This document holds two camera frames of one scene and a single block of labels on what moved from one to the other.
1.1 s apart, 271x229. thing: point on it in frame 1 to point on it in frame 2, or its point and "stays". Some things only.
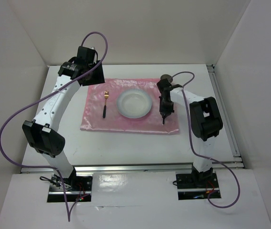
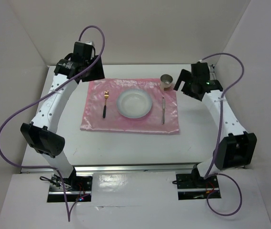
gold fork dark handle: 106,96 stays
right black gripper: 167,111 to 184,76
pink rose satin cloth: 100,112 stays
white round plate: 134,103 stays
